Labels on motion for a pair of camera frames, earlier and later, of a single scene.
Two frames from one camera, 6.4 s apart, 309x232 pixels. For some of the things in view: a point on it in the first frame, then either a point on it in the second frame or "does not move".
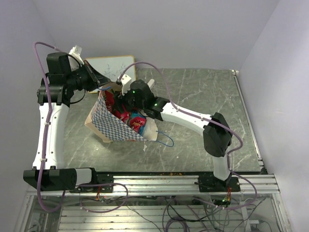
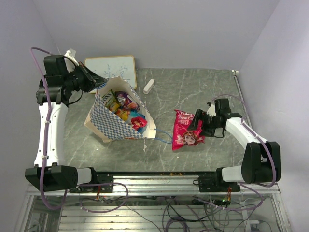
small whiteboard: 111,67 does not move
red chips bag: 122,114 -> 182,136
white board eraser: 151,83 does not move
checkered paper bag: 101,121 does not move
